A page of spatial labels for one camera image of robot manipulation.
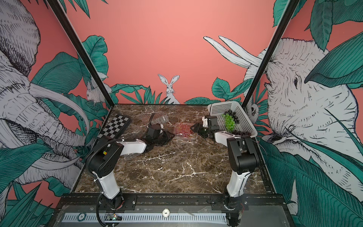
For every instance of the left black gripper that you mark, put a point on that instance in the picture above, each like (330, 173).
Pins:
(168, 136)

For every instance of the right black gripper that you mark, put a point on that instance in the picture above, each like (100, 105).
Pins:
(198, 129)

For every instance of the green grape bunch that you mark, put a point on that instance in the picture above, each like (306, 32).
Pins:
(230, 126)

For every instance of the red grape bunch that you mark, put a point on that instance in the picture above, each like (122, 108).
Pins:
(183, 129)

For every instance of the clear plastic clamshell container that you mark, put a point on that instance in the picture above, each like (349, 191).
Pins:
(191, 138)

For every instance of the white plastic perforated basket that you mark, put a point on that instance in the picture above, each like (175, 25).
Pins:
(218, 109)

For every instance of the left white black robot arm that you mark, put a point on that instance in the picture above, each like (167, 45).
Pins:
(104, 156)

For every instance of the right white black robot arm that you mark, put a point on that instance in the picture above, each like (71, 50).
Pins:
(243, 159)

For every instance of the dark purple grape bunch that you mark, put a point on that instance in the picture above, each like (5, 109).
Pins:
(241, 133)
(231, 116)

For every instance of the black white checkerboard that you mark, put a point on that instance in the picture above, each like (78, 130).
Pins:
(116, 127)

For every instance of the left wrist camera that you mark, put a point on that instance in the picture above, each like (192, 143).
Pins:
(154, 131)

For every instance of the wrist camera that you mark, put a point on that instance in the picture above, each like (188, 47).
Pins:
(154, 131)
(210, 122)

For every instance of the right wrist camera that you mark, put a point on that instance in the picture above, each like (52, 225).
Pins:
(210, 122)

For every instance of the black front mounting rail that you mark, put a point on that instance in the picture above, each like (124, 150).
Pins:
(218, 202)

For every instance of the white slotted cable duct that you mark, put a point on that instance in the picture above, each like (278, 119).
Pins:
(216, 218)

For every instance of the right black frame post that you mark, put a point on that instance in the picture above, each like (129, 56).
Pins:
(288, 12)

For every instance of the black frame post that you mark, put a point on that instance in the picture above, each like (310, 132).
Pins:
(74, 38)
(288, 12)

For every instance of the left black frame post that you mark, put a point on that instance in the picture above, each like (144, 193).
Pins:
(74, 38)

